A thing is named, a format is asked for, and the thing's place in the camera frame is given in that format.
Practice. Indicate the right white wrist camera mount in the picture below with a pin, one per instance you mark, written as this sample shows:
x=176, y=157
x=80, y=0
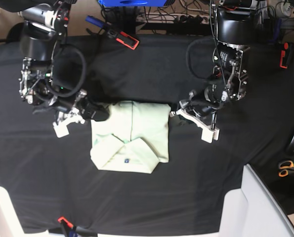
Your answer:
x=62, y=121

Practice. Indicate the light green T-shirt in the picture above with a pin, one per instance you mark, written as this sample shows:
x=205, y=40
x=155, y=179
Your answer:
x=134, y=138

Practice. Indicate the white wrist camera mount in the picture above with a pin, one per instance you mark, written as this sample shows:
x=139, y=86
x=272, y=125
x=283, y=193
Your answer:
x=62, y=121
x=210, y=132

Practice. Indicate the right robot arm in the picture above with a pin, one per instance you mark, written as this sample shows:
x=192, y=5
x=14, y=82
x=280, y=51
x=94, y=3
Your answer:
x=45, y=28

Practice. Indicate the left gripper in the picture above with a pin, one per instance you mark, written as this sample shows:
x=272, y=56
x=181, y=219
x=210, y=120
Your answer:
x=201, y=104

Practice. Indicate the orange handled scissors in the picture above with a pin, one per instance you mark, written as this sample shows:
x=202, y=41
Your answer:
x=286, y=168

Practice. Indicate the white chair left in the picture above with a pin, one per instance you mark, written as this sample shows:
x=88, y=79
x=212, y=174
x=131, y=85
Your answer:
x=9, y=222

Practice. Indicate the white power strip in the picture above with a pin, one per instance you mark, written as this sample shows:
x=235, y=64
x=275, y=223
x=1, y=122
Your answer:
x=171, y=18

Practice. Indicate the blue orange clamp right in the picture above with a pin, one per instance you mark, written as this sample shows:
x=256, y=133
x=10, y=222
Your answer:
x=285, y=47

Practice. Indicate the white wall socket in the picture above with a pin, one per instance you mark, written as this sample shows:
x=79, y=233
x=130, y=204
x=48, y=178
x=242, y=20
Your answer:
x=284, y=9

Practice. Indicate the blue orange clamp top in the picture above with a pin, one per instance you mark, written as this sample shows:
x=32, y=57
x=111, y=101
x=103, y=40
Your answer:
x=113, y=33

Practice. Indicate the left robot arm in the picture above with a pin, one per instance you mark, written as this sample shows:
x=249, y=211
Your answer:
x=233, y=30

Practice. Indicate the grey chair right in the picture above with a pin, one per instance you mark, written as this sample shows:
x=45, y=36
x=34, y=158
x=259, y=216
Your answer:
x=251, y=211

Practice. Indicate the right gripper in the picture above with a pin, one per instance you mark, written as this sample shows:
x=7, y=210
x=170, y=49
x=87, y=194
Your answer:
x=76, y=105

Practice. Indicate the black table cloth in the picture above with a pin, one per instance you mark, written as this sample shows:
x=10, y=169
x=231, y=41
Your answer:
x=48, y=177

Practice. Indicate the blue box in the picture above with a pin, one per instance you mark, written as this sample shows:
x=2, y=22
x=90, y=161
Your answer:
x=139, y=3

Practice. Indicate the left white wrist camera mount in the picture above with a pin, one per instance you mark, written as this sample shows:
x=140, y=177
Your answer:
x=210, y=132

